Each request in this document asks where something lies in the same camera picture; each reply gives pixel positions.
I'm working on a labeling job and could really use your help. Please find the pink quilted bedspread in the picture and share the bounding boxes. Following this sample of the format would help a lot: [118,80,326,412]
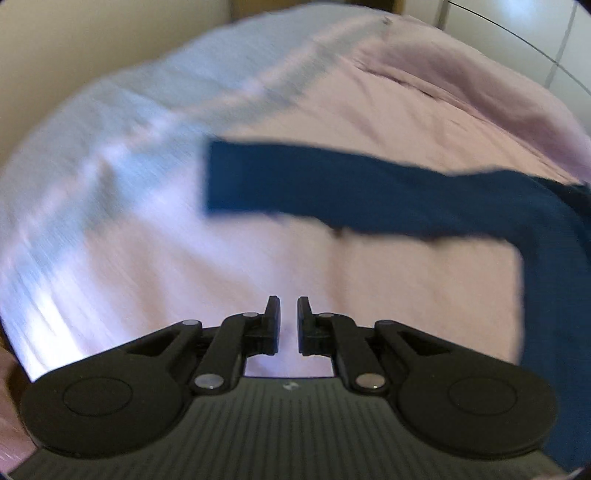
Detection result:
[28,41,573,384]

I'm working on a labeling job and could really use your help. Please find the pink pillow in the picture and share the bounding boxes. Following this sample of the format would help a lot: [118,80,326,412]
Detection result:
[360,14,591,185]

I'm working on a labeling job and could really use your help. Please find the blue knit sweater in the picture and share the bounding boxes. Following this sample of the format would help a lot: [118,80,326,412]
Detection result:
[203,138,591,476]

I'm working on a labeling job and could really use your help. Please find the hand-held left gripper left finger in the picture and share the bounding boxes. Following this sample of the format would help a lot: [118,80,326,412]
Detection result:
[117,295,282,395]

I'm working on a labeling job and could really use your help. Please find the white wardrobe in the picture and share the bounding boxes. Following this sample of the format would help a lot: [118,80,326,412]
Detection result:
[434,0,591,93]

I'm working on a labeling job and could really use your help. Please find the white herringbone blanket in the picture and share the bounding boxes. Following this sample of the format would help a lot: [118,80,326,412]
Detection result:
[0,11,398,370]

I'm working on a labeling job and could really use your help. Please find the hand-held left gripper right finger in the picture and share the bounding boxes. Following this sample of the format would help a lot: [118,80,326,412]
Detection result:
[296,295,458,395]

